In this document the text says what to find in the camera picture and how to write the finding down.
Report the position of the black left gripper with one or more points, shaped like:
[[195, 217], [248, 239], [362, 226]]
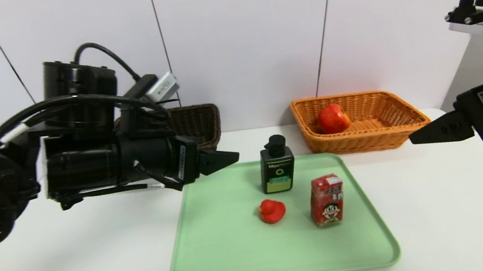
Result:
[[184, 162]]

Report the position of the orange wicker basket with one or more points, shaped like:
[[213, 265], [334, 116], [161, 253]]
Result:
[[382, 137]]

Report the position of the red milk carton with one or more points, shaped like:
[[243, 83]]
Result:
[[327, 200]]

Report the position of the red rubber duck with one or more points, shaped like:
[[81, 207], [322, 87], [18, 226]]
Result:
[[272, 211]]

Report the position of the dark brown wicker basket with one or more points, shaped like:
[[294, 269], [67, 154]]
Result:
[[199, 126]]

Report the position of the light green plastic tray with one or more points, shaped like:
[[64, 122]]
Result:
[[281, 249]]

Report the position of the red apple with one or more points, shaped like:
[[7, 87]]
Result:
[[333, 118]]

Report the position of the black pump bottle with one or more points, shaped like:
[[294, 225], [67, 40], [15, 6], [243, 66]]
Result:
[[277, 167]]

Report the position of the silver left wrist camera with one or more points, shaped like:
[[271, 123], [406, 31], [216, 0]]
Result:
[[165, 86]]

